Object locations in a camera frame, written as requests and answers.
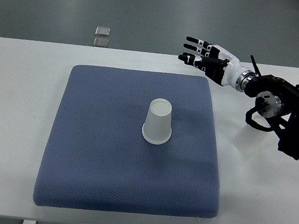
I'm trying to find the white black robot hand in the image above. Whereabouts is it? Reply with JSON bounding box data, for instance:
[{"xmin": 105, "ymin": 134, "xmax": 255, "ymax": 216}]
[{"xmin": 178, "ymin": 37, "xmax": 256, "ymax": 92}]

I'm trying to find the white paper cup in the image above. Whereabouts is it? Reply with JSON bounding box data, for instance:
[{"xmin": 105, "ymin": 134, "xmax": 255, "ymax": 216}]
[
  {"xmin": 234, "ymin": 123, "xmax": 268, "ymax": 154},
  {"xmin": 142, "ymin": 98, "xmax": 172, "ymax": 145}
]

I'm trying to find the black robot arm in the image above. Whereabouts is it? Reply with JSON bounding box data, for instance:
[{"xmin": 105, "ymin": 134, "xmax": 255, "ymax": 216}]
[{"xmin": 244, "ymin": 60, "xmax": 299, "ymax": 160}]

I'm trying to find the white paper cup on cushion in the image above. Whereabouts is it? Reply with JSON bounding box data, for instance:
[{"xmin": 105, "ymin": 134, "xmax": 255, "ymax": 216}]
[{"xmin": 142, "ymin": 98, "xmax": 172, "ymax": 145}]

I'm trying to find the lower metal floor plate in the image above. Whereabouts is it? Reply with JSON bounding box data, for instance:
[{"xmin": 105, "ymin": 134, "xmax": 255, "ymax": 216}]
[{"xmin": 93, "ymin": 37, "xmax": 110, "ymax": 48}]

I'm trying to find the metal floor plate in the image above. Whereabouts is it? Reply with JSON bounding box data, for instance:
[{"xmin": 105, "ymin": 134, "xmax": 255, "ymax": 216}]
[
  {"xmin": 95, "ymin": 26, "xmax": 111, "ymax": 37},
  {"xmin": 93, "ymin": 37, "xmax": 110, "ymax": 48}
]

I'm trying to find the upper metal floor plate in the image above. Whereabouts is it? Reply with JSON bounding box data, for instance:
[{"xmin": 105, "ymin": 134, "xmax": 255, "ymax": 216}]
[{"xmin": 95, "ymin": 26, "xmax": 111, "ymax": 37}]

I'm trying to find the blue fabric cushion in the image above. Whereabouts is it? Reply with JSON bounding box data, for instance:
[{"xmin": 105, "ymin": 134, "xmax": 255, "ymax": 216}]
[{"xmin": 33, "ymin": 65, "xmax": 220, "ymax": 218}]

